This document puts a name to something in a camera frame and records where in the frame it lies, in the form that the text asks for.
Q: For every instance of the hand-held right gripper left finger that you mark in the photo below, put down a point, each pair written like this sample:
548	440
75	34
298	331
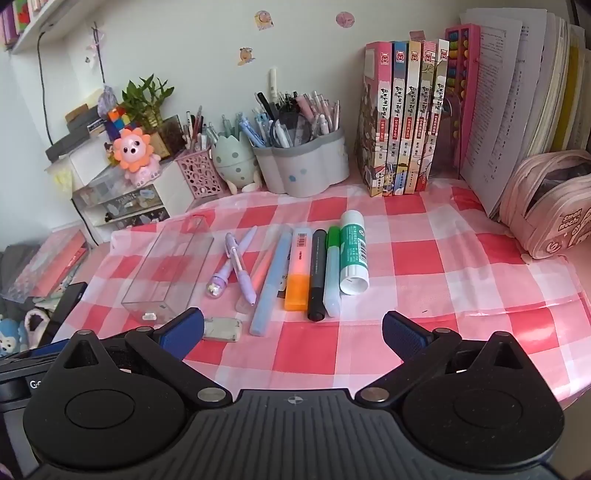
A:
182	330

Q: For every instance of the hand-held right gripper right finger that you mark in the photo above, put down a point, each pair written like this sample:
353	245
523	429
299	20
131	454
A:
404	334

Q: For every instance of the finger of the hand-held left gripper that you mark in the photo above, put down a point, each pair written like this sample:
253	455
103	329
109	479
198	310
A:
41	350

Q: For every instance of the purple cartoon pen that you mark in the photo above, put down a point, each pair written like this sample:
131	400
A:
217	281

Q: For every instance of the clear plastic pen box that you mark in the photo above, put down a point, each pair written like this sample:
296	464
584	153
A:
161	272

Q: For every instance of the white mechanical pencil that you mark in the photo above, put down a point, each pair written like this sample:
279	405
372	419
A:
247	288

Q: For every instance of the green capped marker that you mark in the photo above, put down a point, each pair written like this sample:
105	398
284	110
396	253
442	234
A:
332	286

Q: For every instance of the light blue pen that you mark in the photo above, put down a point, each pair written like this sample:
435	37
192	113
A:
268	300

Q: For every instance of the green white glue stick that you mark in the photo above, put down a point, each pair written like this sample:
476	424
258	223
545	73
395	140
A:
354	258

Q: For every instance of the pink translucent highlighter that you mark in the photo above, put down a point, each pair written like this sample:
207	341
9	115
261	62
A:
262	267

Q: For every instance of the dark grey whiteboard marker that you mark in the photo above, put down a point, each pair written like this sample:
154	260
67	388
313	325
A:
317	277

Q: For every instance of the orange highlighter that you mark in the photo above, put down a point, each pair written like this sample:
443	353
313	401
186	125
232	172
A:
296	290

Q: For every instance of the white plush slipper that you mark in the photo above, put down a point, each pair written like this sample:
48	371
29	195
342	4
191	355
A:
39	325

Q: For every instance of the blue plush monkey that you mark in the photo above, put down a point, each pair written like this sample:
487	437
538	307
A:
10	334

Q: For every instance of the black device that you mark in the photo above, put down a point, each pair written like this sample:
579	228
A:
64	304

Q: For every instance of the pink checked tablecloth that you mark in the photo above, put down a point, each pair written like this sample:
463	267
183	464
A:
438	286

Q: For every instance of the pink book in clear sleeve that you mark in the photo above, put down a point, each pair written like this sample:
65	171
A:
51	263

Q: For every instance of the white drawer organizer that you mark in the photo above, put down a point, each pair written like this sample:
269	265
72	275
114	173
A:
175	194

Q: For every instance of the pink lattice pen holder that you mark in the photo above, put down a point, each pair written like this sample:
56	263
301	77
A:
201	177

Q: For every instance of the clear small plastic drawer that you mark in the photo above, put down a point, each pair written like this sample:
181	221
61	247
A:
106	188

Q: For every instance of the yellow paper note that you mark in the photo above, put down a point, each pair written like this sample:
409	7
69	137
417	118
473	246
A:
62	179

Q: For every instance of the green egg pen holder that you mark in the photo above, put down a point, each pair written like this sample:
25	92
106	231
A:
233	161

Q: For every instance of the pink pencil case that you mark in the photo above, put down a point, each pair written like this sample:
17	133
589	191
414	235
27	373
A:
545	217

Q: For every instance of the pink lion toy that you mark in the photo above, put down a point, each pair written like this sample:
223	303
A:
134	150

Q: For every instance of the white storage box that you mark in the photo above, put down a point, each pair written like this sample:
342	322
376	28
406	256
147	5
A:
90	166

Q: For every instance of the grey white flower pen holder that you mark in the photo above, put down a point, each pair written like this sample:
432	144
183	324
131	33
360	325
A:
304	168

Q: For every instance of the bunch of grey clip pens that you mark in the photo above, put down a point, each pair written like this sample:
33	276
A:
231	129

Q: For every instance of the grey flat box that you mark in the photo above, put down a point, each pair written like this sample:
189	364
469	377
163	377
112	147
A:
76	138

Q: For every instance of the colourful puzzle cube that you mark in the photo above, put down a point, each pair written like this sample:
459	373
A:
117	121

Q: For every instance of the pink comic book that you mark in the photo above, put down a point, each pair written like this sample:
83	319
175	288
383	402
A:
424	115
371	115
411	115
397	115

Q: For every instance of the green bamboo plant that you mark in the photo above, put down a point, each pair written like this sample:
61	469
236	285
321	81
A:
147	99

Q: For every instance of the bunch of blue and pink pens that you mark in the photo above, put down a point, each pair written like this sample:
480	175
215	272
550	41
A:
318	115

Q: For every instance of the purple hanging ornament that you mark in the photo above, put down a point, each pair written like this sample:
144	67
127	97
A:
110	94

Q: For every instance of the stack of papers and books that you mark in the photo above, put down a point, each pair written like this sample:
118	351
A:
508	92

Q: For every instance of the pink abacus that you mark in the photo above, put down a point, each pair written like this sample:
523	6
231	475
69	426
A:
461	69

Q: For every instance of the row of pink books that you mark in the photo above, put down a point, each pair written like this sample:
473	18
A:
18	18

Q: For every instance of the beaver wall sticker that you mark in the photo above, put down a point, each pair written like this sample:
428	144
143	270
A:
245	55

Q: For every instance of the white wall shelf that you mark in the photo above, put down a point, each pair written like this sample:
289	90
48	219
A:
46	34

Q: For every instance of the girl wall sticker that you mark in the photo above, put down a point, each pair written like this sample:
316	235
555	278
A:
263	19

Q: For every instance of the pink round wall sticker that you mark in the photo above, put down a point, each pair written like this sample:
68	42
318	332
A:
345	18

